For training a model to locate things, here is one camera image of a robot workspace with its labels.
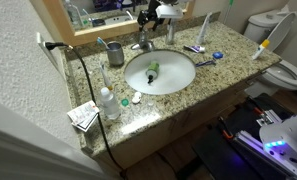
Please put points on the chrome faucet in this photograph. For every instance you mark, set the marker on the chrome faucet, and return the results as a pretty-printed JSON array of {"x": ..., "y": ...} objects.
[{"x": 145, "y": 46}]

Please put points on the black robot cart platform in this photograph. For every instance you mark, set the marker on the black robot cart platform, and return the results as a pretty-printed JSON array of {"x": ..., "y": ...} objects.
[{"x": 221, "y": 156}]

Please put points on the tall white standing tube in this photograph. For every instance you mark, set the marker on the tall white standing tube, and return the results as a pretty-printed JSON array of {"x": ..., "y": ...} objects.
[{"x": 203, "y": 30}]

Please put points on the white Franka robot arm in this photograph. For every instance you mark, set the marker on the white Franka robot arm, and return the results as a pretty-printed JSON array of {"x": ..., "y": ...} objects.
[{"x": 288, "y": 136}]

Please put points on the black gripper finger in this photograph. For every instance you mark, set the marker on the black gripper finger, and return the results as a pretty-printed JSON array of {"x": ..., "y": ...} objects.
[
  {"x": 158, "y": 23},
  {"x": 143, "y": 18}
]

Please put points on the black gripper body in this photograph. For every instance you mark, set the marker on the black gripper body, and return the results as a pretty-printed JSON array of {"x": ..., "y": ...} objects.
[{"x": 153, "y": 8}]

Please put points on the clear plastic bottle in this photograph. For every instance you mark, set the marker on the clear plastic bottle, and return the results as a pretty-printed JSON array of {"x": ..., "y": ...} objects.
[{"x": 110, "y": 106}]

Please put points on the grey metal cup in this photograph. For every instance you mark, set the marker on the grey metal cup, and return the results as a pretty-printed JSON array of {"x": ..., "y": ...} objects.
[{"x": 115, "y": 54}]

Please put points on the aluminium mounting rail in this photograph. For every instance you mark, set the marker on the aluminium mounting rail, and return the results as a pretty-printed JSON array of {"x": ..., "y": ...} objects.
[{"x": 251, "y": 141}]

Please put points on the white oval sink basin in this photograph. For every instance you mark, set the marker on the white oval sink basin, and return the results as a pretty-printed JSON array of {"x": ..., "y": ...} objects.
[{"x": 168, "y": 75}]

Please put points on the white toilet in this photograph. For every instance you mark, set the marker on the white toilet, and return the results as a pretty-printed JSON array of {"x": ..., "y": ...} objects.
[{"x": 284, "y": 78}]

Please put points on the white bottle with yellow cap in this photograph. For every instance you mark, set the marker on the white bottle with yellow cap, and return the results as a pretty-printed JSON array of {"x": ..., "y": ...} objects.
[{"x": 259, "y": 50}]

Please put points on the white tube with orange cap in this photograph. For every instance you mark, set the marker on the white tube with orange cap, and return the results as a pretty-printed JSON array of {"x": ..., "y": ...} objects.
[{"x": 105, "y": 78}]

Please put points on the small green cap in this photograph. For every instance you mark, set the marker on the small green cap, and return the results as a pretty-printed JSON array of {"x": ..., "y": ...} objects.
[{"x": 124, "y": 102}]

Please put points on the green bottle with black pump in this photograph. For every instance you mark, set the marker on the green bottle with black pump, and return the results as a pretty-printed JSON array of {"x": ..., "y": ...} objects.
[{"x": 152, "y": 70}]

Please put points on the white wall outlet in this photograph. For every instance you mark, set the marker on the white wall outlet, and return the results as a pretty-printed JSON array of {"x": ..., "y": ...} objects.
[{"x": 49, "y": 55}]

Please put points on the white paper card dark edge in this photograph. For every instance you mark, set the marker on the white paper card dark edge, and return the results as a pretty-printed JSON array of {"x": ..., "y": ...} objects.
[{"x": 89, "y": 124}]

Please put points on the wood framed wall mirror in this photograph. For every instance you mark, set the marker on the wood framed wall mirror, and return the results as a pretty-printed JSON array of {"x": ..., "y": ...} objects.
[{"x": 88, "y": 35}]

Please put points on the wooden vanity cabinet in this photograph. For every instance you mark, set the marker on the wooden vanity cabinet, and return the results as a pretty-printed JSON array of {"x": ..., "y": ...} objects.
[{"x": 174, "y": 130}]

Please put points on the blue floss container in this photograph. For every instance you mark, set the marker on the blue floss container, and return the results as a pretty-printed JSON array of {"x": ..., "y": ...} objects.
[{"x": 217, "y": 55}]

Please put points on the small clear cap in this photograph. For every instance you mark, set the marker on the small clear cap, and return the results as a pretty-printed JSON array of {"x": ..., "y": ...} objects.
[{"x": 150, "y": 103}]

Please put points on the blue white toothbrush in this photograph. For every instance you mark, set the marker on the blue white toothbrush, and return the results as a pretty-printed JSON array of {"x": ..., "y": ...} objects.
[{"x": 102, "y": 42}]

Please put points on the black orange clamp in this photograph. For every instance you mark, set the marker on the black orange clamp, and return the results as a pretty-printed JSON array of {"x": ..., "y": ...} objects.
[
  {"x": 226, "y": 130},
  {"x": 257, "y": 108}
]

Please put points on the white door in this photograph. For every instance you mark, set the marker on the white door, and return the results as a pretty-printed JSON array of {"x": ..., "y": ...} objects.
[{"x": 28, "y": 150}]

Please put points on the white contact lens case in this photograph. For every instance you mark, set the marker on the white contact lens case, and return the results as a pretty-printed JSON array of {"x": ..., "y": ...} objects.
[{"x": 136, "y": 97}]

